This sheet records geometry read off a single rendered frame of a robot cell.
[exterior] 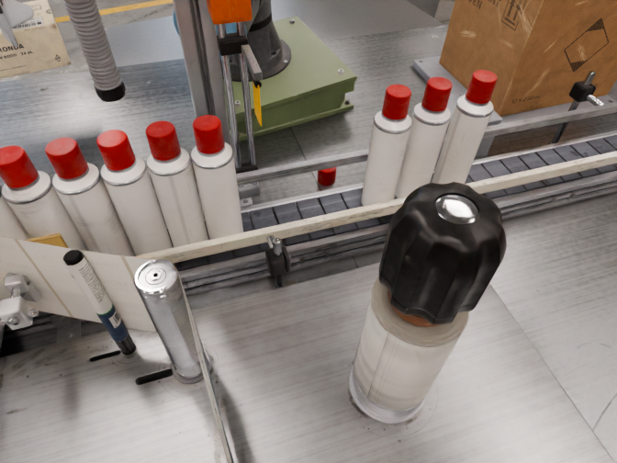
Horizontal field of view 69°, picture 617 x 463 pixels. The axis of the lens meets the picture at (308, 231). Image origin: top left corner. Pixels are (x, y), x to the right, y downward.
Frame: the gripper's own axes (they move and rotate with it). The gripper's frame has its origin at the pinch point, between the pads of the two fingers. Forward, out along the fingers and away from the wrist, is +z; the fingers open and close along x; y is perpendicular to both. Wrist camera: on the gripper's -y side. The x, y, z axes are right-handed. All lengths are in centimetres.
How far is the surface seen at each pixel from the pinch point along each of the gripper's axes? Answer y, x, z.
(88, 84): 9.8, 7.9, 17.3
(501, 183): 63, -65, 8
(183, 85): 29.0, -2.1, 17.0
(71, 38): 10, 224, 100
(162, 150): 15, -54, -7
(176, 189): 15, -55, -1
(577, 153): 85, -64, 11
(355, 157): 42, -54, 4
